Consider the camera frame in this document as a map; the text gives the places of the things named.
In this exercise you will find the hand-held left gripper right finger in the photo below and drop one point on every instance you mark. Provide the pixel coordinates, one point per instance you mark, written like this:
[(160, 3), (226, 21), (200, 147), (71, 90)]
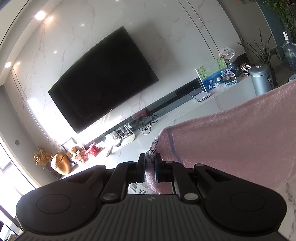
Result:
[(157, 171)]

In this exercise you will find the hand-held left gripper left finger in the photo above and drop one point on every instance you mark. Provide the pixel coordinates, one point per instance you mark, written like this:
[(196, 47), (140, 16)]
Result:
[(141, 170)]

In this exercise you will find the pink towel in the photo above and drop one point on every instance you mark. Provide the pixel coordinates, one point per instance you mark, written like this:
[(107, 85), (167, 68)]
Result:
[(231, 139)]

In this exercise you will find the printed paper sheet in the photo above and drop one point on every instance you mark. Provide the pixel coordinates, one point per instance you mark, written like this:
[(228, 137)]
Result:
[(138, 188)]

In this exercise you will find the white organizer box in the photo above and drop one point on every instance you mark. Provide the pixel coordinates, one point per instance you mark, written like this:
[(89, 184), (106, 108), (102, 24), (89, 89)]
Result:
[(122, 138)]

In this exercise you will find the brown teddy bear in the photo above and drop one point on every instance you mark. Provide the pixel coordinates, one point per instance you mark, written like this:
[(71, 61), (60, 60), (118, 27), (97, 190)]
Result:
[(74, 151)]

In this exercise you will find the golden gourd ornament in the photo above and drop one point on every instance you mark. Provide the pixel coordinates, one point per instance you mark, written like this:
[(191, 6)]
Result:
[(61, 164)]

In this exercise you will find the white router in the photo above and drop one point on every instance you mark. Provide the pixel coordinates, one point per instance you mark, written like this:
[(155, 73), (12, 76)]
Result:
[(200, 94)]

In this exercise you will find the black flat screen television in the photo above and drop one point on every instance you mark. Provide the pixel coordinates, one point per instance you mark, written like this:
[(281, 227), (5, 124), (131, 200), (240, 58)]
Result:
[(104, 81)]

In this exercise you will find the dried flower bouquet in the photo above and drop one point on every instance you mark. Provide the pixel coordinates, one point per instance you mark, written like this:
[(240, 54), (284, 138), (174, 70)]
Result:
[(41, 155)]

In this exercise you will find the lotus pond painting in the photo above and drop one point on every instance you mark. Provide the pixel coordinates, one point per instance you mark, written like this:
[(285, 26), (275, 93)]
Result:
[(211, 76)]

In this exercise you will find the acrylic photo stand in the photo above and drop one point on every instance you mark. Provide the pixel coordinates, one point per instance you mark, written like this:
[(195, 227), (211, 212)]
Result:
[(229, 78)]

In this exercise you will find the dark blue vase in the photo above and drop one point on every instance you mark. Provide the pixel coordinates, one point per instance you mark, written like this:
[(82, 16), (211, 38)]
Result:
[(233, 68)]

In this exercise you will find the cow figurine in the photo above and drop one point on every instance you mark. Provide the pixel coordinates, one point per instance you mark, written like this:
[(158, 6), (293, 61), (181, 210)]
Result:
[(245, 69)]

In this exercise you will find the round painted fan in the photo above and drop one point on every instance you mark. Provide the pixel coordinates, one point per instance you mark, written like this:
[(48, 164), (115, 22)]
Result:
[(227, 54)]

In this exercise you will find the silver trash can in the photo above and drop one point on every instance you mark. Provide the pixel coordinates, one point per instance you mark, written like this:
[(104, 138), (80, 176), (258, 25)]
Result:
[(260, 80)]

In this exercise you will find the potted long-leaf plant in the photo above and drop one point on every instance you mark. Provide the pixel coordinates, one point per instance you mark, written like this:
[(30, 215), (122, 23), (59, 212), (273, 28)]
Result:
[(263, 53)]

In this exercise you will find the recessed ceiling light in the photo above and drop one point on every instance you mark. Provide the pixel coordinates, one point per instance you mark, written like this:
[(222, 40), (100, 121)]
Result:
[(39, 15), (8, 64)]

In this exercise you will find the large water bottle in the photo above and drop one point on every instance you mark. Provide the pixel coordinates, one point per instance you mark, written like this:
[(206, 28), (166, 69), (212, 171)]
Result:
[(289, 52)]

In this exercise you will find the trailing green plant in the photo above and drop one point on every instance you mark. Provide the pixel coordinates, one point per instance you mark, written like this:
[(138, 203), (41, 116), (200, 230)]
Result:
[(283, 11)]

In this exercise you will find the small picture frame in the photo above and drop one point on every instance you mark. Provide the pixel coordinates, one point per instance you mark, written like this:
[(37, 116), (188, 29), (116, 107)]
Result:
[(69, 143)]

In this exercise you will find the grey wall switch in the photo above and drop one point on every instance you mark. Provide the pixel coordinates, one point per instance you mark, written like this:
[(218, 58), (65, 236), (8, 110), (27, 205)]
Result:
[(17, 142)]

